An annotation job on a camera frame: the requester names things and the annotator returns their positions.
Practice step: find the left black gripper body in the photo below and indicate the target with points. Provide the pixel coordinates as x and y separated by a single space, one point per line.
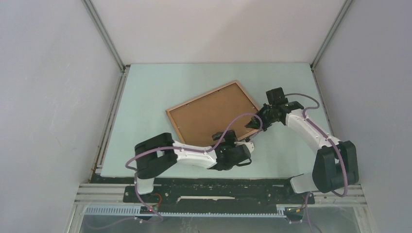
230 142

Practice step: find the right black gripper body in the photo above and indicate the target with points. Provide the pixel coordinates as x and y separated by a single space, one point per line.
267 117

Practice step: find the wooden picture frame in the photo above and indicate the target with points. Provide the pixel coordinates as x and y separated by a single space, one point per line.
173 115

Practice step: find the brown backing board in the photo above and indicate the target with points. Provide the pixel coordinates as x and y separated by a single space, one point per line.
212 119

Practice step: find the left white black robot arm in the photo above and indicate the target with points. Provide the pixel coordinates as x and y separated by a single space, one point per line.
157 154

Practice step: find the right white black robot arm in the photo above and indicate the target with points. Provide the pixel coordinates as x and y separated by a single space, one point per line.
336 165

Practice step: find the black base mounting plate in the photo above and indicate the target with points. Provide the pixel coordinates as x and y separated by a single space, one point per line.
219 196

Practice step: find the small green circuit board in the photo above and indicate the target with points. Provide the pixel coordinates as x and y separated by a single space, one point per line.
145 210

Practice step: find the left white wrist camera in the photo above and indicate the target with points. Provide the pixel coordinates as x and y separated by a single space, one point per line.
249 145

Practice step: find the aluminium rail frame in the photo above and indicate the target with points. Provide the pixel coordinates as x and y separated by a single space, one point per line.
106 199

